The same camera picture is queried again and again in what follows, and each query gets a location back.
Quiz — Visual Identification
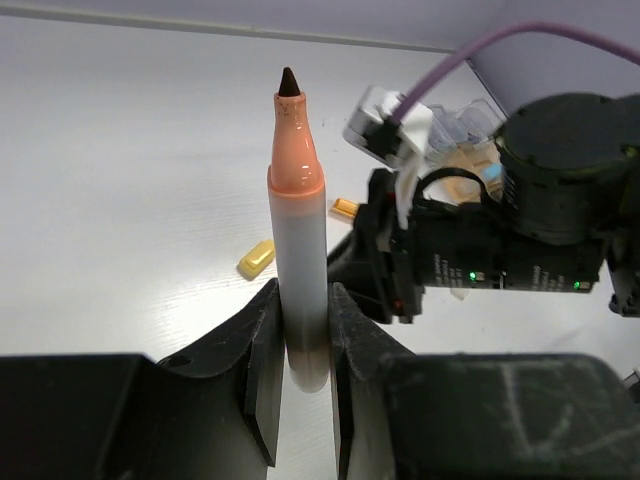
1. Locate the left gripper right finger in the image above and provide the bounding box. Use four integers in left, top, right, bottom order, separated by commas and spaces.
329, 284, 639, 479

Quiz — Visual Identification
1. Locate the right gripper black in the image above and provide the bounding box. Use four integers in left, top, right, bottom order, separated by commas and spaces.
327, 169, 607, 323

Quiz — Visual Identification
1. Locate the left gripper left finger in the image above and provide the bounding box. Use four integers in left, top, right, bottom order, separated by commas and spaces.
1, 281, 284, 479

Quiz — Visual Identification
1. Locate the red-orange highlighter marker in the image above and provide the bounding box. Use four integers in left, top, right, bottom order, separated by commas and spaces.
267, 67, 329, 393

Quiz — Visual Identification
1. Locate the blue highlighter marker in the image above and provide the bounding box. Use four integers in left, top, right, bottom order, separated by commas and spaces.
481, 163, 502, 184

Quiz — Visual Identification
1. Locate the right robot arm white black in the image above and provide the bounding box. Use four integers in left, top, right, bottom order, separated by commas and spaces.
328, 93, 639, 324

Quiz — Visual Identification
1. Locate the light orange marker cap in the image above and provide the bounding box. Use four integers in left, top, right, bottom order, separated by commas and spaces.
330, 198, 359, 220

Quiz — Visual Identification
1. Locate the yellow marker cap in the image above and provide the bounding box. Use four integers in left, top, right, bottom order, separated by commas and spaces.
237, 239, 275, 280

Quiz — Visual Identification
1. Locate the three-compartment desk organizer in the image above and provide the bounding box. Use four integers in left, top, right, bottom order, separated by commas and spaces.
426, 99, 502, 200

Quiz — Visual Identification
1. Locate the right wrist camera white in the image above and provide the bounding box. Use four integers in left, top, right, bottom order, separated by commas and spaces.
342, 85, 434, 170

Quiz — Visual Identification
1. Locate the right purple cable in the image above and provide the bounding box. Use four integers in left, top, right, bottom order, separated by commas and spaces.
389, 20, 640, 124

